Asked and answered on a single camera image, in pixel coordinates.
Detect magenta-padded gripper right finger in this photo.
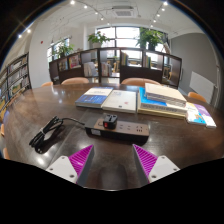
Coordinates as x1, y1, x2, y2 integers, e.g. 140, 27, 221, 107
132, 143, 181, 185

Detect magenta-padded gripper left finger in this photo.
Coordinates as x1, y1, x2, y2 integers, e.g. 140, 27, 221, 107
45, 143, 96, 187

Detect black charger block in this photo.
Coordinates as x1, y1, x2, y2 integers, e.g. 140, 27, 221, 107
102, 113, 119, 130

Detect black power strip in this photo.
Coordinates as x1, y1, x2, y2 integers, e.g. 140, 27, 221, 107
84, 116, 150, 145

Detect cream book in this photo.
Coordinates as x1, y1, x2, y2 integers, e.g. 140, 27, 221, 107
137, 105, 186, 120

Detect white and blue illustrated book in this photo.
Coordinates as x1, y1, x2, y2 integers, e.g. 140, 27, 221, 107
185, 101, 208, 126

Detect purple and white book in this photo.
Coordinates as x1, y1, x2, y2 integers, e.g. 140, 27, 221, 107
193, 103, 218, 129

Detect large bright blue book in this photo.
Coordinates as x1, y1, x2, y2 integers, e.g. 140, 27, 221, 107
137, 86, 188, 116

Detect grey-white hardcover book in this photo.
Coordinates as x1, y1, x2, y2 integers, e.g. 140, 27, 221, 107
143, 82, 188, 108

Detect dark blue book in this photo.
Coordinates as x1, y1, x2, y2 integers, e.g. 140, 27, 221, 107
74, 87, 114, 109

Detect orange chairs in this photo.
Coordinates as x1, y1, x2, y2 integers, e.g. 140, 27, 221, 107
0, 77, 208, 160

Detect dark open shelf unit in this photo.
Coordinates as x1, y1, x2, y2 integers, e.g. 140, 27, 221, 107
48, 47, 183, 89

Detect tall bookshelf with books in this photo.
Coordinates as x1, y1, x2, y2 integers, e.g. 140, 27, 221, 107
0, 52, 33, 113

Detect bushy green potted plant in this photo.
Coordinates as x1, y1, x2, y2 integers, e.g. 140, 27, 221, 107
53, 43, 75, 59

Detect small paned window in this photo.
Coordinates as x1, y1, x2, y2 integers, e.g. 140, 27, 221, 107
46, 37, 71, 63

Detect large green potted plant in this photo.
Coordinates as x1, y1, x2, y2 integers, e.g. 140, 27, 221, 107
136, 27, 166, 51

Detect small green potted plant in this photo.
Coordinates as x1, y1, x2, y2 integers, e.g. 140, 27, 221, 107
87, 30, 111, 49

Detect large paned window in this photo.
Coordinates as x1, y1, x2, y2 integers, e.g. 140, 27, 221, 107
96, 26, 168, 66

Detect ceiling air conditioner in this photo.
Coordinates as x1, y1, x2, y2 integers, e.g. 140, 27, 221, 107
112, 5, 135, 18

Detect ceiling spot lights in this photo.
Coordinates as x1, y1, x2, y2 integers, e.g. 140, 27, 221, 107
18, 0, 169, 38

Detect black power strip cable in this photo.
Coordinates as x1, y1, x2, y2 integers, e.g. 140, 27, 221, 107
28, 115, 87, 154

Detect white wall radiator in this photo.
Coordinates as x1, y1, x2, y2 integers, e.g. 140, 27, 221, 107
189, 70, 216, 104

